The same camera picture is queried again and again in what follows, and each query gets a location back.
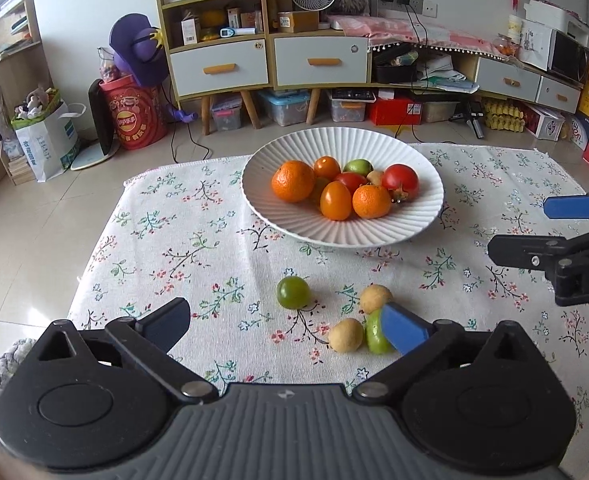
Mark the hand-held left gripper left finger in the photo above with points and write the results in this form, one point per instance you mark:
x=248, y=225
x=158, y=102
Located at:
x=167, y=322

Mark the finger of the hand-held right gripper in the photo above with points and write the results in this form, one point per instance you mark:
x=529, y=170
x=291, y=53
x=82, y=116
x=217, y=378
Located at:
x=519, y=251
x=572, y=206

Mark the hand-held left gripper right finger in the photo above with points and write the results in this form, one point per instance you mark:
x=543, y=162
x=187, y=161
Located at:
x=402, y=330

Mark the light green jujube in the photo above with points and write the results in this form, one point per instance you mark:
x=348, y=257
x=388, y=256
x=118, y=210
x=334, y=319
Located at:
x=374, y=337

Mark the white ribbed plate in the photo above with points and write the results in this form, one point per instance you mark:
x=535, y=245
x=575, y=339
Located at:
x=334, y=232

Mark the small orange mandarin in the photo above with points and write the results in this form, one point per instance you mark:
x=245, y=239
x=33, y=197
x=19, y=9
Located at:
x=371, y=201

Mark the large red tomato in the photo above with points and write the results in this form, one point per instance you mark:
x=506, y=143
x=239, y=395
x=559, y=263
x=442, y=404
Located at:
x=400, y=180

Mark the oval orange cherry tomato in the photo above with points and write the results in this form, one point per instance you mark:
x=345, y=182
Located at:
x=336, y=200

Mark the tan longan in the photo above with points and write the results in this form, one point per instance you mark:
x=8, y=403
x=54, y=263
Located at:
x=374, y=177
x=376, y=298
x=346, y=335

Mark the large green jujube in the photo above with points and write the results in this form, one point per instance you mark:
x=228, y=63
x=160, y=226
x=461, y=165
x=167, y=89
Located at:
x=358, y=165

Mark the round orange cherry tomato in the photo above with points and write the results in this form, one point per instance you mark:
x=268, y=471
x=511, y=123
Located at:
x=327, y=167

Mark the large orange mandarin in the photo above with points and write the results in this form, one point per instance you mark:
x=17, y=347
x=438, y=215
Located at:
x=293, y=181

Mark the floral tablecloth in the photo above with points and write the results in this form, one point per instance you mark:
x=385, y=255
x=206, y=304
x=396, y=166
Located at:
x=199, y=260

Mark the white red box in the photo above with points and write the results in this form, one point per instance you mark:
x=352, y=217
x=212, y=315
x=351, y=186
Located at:
x=544, y=122

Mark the yellow egg cartons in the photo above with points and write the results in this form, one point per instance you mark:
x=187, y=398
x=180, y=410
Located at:
x=504, y=116

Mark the green grape on cloth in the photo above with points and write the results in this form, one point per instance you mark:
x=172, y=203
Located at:
x=293, y=292

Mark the black handheld tool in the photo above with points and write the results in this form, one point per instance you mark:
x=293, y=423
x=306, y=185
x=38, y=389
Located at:
x=469, y=116

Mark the low wooden tv stand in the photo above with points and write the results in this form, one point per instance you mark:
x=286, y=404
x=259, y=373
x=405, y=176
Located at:
x=507, y=80

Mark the microwave oven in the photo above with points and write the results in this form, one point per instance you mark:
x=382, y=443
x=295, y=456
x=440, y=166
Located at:
x=567, y=57

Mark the small red tomato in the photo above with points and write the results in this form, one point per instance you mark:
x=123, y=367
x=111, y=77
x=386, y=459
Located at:
x=349, y=180

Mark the white round base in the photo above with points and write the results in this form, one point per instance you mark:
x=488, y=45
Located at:
x=89, y=157

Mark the white paper pile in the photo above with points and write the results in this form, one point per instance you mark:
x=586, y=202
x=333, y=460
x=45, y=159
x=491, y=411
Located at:
x=442, y=72

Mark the red printed bucket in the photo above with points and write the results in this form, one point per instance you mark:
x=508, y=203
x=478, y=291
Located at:
x=134, y=115

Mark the black flat panel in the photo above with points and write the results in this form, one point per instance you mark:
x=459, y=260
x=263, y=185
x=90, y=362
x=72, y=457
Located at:
x=100, y=120

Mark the white paper bag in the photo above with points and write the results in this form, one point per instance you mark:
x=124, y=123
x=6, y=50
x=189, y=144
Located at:
x=49, y=142

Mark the black tray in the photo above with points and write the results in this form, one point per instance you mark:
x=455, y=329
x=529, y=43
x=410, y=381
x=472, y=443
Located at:
x=394, y=72

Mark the small clear storage box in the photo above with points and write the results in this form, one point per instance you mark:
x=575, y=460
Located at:
x=227, y=110

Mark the clear storage box black lid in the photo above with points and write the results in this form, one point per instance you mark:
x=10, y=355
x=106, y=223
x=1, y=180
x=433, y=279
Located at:
x=347, y=107

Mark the pink cloth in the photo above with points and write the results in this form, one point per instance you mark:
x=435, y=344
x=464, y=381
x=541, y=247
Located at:
x=414, y=35

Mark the blue lid storage box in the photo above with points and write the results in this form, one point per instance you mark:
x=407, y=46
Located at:
x=287, y=107

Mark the wooden cabinet white drawers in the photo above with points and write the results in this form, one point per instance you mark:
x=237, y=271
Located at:
x=219, y=67

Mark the clear snack bag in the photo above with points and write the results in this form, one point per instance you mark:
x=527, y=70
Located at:
x=107, y=67

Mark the purple hat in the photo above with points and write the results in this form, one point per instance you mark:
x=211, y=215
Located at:
x=134, y=40

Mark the small white box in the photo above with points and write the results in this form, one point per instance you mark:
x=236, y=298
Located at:
x=190, y=31

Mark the wooden bookshelf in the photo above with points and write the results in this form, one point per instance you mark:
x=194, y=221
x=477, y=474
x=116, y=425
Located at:
x=19, y=67

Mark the white blue thermometer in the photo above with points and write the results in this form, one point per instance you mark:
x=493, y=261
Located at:
x=234, y=33

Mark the brown cardboard box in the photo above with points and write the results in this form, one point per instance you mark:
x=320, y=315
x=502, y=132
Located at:
x=299, y=22

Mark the wall socket strip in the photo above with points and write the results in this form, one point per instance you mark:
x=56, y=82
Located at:
x=414, y=4

